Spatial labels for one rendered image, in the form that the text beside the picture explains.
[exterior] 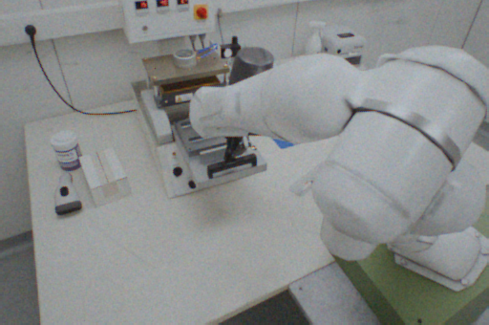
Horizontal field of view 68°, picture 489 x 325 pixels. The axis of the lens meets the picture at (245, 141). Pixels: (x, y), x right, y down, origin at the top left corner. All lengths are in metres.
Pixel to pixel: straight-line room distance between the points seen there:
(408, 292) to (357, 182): 0.69
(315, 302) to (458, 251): 0.39
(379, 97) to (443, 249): 0.58
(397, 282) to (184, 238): 0.62
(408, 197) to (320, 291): 0.78
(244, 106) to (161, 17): 0.93
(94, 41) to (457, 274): 1.52
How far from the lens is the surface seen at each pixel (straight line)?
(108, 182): 1.29
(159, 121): 1.24
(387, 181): 0.35
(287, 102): 0.40
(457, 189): 0.45
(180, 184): 1.30
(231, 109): 0.52
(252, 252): 1.16
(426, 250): 0.91
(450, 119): 0.38
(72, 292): 1.17
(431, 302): 1.01
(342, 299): 1.12
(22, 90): 1.81
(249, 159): 1.06
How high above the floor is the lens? 1.70
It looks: 38 degrees down
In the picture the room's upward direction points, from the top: 2 degrees clockwise
